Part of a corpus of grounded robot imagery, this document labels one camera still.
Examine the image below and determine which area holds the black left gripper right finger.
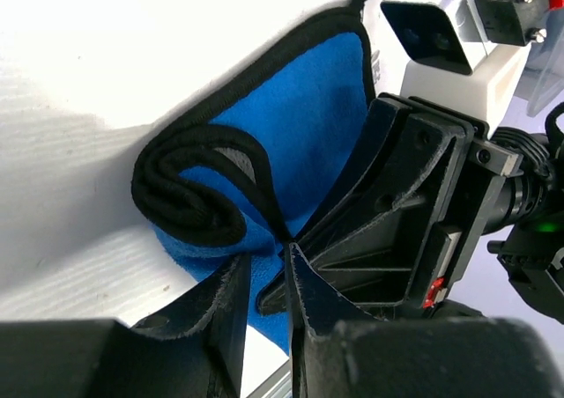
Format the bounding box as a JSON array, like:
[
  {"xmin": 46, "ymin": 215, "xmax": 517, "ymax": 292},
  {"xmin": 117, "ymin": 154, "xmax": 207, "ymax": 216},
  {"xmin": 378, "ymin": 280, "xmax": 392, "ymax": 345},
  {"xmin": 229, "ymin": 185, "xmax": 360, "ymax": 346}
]
[{"xmin": 284, "ymin": 243, "xmax": 563, "ymax": 397}]

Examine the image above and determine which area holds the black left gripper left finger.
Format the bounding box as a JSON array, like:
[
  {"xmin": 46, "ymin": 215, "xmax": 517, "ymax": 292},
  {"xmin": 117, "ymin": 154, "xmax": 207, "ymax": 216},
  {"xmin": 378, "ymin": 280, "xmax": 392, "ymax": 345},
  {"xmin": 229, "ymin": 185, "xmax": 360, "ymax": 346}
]
[{"xmin": 1, "ymin": 254, "xmax": 250, "ymax": 397}]

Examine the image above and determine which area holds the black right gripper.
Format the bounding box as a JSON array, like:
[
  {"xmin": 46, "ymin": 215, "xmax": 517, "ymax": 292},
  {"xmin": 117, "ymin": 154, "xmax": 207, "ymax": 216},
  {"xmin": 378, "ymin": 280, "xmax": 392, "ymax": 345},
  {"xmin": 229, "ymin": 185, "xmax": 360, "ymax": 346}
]
[{"xmin": 257, "ymin": 92, "xmax": 523, "ymax": 320}]

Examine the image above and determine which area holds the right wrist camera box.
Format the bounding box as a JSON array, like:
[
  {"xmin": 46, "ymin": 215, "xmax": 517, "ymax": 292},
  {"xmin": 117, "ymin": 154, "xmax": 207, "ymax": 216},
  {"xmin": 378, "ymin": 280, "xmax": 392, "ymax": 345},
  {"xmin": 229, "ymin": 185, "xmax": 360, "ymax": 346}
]
[{"xmin": 379, "ymin": 0, "xmax": 552, "ymax": 122}]

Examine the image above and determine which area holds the blue microfiber towel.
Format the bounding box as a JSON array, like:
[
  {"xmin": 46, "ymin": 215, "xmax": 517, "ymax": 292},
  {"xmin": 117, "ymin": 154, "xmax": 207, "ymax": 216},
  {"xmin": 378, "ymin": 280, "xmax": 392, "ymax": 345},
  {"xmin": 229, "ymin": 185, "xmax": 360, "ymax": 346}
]
[{"xmin": 130, "ymin": 7, "xmax": 375, "ymax": 351}]

